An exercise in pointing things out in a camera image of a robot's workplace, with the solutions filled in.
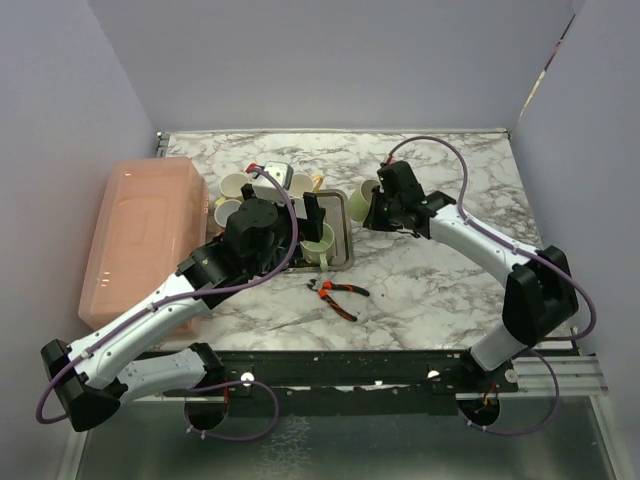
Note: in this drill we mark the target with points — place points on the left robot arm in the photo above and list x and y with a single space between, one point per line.
94 376

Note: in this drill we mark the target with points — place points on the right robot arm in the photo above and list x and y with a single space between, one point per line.
539 292

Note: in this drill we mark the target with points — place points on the silver metal tray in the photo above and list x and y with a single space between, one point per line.
335 202

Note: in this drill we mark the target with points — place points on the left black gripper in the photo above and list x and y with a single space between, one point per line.
311 228

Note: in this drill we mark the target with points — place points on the yellow mug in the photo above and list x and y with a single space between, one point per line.
302 183

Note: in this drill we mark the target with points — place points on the blue mug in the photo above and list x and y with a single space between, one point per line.
299 207

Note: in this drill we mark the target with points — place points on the yellow-green faceted mug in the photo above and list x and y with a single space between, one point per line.
230 187

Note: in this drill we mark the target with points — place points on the pink plastic storage box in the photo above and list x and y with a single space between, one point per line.
153 215

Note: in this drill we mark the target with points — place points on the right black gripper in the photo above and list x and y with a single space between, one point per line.
374 221

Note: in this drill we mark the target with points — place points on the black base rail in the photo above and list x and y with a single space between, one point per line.
352 383

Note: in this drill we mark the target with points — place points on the aluminium frame rail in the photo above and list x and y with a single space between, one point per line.
576 376

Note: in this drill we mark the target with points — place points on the pale green mug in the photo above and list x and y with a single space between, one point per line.
321 252

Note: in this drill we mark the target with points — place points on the salmon pink mug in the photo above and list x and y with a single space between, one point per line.
224 209

